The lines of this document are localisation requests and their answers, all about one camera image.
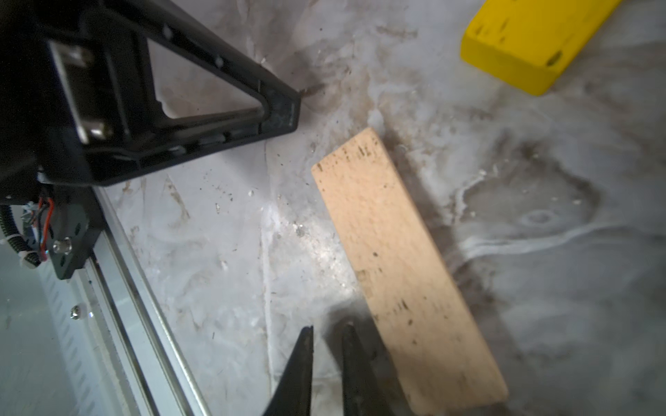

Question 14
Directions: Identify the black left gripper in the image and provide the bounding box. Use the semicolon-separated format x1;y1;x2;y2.
1;1;301;206

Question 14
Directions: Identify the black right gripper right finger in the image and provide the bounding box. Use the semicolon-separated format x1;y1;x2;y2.
342;323;394;416

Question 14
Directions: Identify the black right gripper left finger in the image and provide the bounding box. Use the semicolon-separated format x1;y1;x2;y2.
264;326;314;416

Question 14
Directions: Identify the natural wood block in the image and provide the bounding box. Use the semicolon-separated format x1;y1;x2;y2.
311;128;509;415

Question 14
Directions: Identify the yellow block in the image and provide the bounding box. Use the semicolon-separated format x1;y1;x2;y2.
461;0;620;96

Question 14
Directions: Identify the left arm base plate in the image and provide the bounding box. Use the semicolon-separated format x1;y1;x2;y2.
33;185;106;280

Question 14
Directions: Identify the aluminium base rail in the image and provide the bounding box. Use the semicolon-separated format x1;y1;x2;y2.
39;188;209;415

